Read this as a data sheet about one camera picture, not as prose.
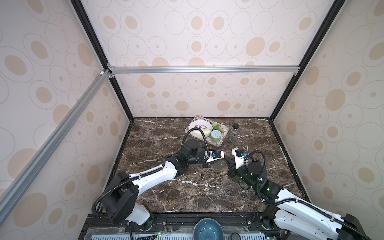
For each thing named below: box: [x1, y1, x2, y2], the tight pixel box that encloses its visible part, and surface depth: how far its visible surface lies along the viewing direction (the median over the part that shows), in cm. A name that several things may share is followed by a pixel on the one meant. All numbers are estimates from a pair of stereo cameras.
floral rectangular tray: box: [184, 115, 230, 147], surface depth 111 cm
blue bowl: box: [192, 217, 225, 240], surface depth 71 cm
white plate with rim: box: [187, 118, 214, 138], surface depth 117 cm
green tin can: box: [210, 129, 222, 143], surface depth 105 cm
